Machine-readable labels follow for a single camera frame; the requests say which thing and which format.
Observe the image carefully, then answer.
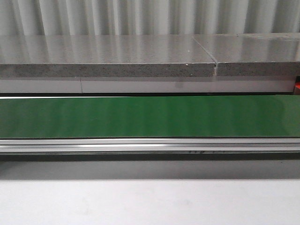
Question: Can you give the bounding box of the green conveyor belt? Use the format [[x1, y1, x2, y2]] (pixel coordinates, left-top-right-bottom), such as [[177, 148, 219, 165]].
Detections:
[[0, 95, 300, 154]]

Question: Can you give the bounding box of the grey stone counter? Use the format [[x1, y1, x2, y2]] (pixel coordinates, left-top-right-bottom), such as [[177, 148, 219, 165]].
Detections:
[[0, 33, 300, 95]]

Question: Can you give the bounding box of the red plastic tray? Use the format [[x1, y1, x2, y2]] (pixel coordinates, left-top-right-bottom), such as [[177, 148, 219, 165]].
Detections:
[[293, 76, 300, 95]]

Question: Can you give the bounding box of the white pleated curtain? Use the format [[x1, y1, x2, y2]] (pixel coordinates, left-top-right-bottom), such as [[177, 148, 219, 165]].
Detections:
[[0, 0, 300, 36]]

